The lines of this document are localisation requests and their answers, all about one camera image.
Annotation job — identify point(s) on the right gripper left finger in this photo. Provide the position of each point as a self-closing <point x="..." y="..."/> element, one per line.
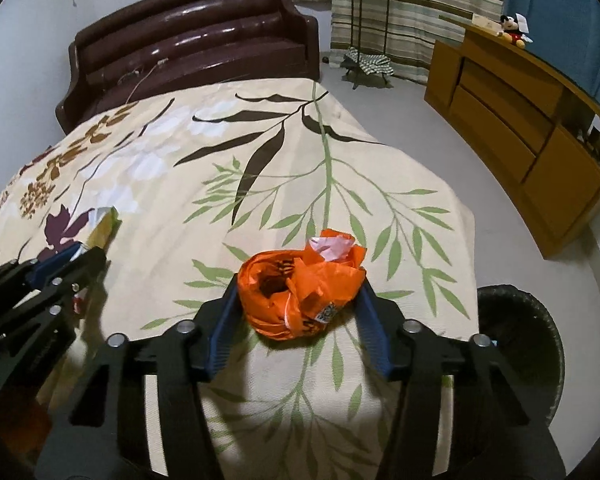
<point x="100" y="432"/>

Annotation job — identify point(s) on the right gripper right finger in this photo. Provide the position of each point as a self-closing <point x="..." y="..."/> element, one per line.
<point x="498" y="430"/>

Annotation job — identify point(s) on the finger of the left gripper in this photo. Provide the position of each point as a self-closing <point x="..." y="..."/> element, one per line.
<point x="17" y="279"/>
<point x="73" y="277"/>

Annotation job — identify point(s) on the orange plastic bag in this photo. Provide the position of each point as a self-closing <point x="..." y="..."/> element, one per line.
<point x="295" y="293"/>

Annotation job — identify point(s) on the black wicker trash bin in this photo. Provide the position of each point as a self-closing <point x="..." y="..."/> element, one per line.
<point x="528" y="338"/>

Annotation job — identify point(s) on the yellow green snack wrapper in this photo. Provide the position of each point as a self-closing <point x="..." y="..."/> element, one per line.
<point x="101" y="227"/>

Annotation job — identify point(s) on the floral beige tablecloth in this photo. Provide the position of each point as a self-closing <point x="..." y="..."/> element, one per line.
<point x="204" y="178"/>

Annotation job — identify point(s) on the wooden TV cabinet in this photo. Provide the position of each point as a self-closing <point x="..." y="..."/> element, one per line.
<point x="529" y="125"/>

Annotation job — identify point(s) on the dark brown leather sofa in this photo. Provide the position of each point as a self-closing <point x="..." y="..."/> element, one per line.
<point x="159" y="46"/>

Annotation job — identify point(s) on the checkered cloth on stand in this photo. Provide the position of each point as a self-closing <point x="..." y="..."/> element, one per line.
<point x="369" y="64"/>

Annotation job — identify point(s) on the Mickey Mouse plush toy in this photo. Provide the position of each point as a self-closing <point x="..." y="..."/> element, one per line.
<point x="514" y="29"/>

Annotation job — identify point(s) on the small cardboard box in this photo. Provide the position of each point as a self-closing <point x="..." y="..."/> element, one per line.
<point x="493" y="28"/>

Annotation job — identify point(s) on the striped curtain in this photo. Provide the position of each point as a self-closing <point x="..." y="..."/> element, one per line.
<point x="414" y="27"/>

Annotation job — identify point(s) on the blue curtain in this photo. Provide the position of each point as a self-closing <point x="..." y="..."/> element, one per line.
<point x="566" y="35"/>

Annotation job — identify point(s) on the black metal plant stand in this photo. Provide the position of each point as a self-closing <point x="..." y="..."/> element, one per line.
<point x="360" y="37"/>

